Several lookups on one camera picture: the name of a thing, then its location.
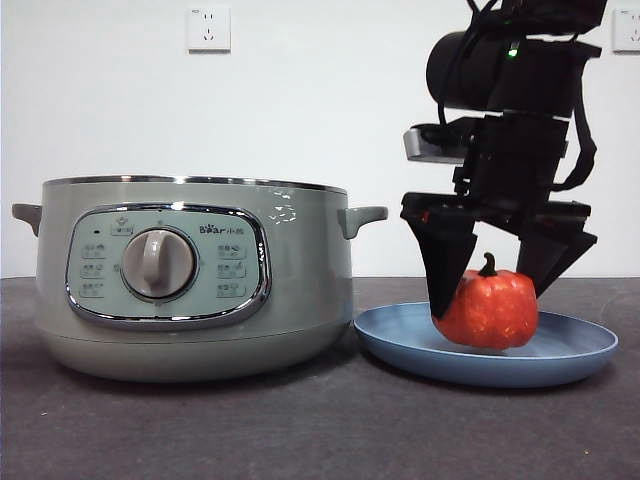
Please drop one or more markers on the orange toy pumpkin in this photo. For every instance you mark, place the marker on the orange toy pumpkin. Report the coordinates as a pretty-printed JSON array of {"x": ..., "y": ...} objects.
[{"x": 500, "y": 315}]

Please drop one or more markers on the pale green electric steamer pot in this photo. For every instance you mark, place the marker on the pale green electric steamer pot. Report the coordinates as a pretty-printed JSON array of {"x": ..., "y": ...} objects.
[{"x": 300, "y": 280}]

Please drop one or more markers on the white wall socket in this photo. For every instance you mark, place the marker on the white wall socket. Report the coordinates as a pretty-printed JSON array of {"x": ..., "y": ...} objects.
[
  {"x": 627, "y": 30},
  {"x": 209, "y": 30}
]

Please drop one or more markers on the blue round plate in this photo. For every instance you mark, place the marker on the blue round plate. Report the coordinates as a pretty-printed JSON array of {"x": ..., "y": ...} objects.
[{"x": 400, "y": 345}]

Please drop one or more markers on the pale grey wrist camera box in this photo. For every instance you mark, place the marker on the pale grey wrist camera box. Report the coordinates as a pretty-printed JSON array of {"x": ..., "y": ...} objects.
[{"x": 425, "y": 145}]

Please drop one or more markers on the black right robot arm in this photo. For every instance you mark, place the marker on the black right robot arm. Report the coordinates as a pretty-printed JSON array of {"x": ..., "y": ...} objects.
[{"x": 475, "y": 70}]

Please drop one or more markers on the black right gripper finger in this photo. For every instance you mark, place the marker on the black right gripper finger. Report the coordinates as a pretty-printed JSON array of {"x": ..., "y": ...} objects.
[
  {"x": 445, "y": 260},
  {"x": 555, "y": 250}
]

